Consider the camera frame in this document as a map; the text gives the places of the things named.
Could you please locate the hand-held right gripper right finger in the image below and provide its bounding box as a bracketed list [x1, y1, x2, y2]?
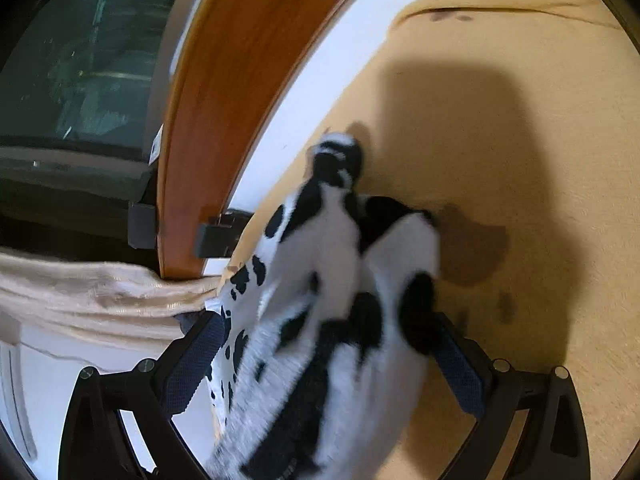
[432, 311, 591, 480]

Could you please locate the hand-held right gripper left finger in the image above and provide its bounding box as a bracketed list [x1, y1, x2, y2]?
[57, 310, 227, 480]

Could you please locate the cow print fleece garment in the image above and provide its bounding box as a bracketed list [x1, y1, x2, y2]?
[205, 132, 443, 480]

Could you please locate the beige curtain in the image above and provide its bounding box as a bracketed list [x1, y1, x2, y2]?
[0, 250, 226, 361]

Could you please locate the yellow blanket with brown spots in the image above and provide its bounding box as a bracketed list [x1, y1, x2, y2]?
[215, 0, 640, 480]

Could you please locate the dark glass window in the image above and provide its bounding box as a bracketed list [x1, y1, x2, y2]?
[0, 0, 193, 261]

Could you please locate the black bracket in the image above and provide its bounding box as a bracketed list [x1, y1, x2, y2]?
[195, 210, 253, 261]
[127, 200, 161, 251]

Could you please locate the wooden rail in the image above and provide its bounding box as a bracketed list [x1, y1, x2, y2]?
[157, 0, 396, 281]

